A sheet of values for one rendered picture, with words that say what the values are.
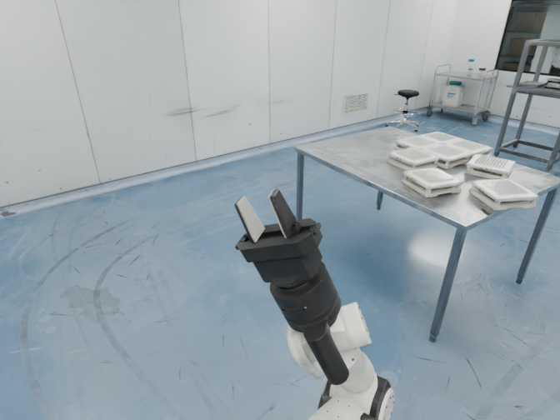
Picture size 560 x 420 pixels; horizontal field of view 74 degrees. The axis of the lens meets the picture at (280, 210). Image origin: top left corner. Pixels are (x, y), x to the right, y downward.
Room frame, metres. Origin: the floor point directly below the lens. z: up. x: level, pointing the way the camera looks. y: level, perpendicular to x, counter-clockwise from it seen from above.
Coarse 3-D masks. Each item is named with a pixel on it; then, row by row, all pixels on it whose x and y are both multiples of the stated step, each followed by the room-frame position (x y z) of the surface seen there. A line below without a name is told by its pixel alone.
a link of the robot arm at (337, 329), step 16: (336, 304) 0.41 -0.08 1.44; (352, 304) 0.44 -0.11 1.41; (288, 320) 0.40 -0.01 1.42; (304, 320) 0.39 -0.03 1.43; (320, 320) 0.39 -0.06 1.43; (336, 320) 0.41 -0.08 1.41; (352, 320) 0.41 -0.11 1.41; (304, 336) 0.37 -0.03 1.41; (320, 336) 0.37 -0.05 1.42; (336, 336) 0.40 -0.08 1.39; (352, 336) 0.40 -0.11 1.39; (368, 336) 0.41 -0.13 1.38; (320, 352) 0.36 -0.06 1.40; (336, 352) 0.37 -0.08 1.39; (336, 368) 0.36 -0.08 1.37; (336, 384) 0.36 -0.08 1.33
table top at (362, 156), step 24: (312, 144) 2.92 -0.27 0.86; (336, 144) 2.92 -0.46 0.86; (360, 144) 2.92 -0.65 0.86; (384, 144) 2.92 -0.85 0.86; (336, 168) 2.45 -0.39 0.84; (360, 168) 2.40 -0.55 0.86; (384, 168) 2.40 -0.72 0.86; (456, 168) 2.40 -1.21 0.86; (528, 168) 2.40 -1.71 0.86; (384, 192) 2.07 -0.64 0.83; (408, 192) 2.01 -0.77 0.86; (432, 216) 1.78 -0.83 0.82; (456, 216) 1.73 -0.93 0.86; (480, 216) 1.73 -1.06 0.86
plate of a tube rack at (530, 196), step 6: (480, 180) 2.03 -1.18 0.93; (486, 180) 2.03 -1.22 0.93; (492, 180) 2.03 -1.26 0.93; (510, 180) 2.03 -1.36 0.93; (480, 186) 1.95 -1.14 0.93; (486, 186) 1.95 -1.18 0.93; (486, 192) 1.88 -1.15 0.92; (492, 192) 1.86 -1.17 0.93; (528, 192) 1.86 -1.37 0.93; (492, 198) 1.82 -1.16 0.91; (498, 198) 1.79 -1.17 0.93; (504, 198) 1.79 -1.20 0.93; (510, 198) 1.80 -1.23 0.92; (516, 198) 1.80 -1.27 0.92; (522, 198) 1.81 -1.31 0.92; (528, 198) 1.81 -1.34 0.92; (534, 198) 1.82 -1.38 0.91
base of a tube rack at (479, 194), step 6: (474, 192) 1.98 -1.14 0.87; (480, 192) 1.96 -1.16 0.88; (480, 198) 1.92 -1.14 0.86; (486, 198) 1.88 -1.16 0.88; (492, 204) 1.81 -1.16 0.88; (504, 204) 1.81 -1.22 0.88; (510, 204) 1.81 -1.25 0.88; (516, 204) 1.81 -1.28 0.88; (522, 204) 1.81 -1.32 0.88; (528, 204) 1.81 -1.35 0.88; (534, 204) 1.82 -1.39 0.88
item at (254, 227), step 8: (240, 200) 0.44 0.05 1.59; (240, 208) 0.43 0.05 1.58; (248, 208) 0.45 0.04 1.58; (240, 216) 0.43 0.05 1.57; (248, 216) 0.44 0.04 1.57; (256, 216) 0.45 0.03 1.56; (248, 224) 0.43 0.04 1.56; (256, 224) 0.45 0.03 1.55; (248, 232) 0.43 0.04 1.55; (256, 232) 0.44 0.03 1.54; (256, 240) 0.43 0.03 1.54
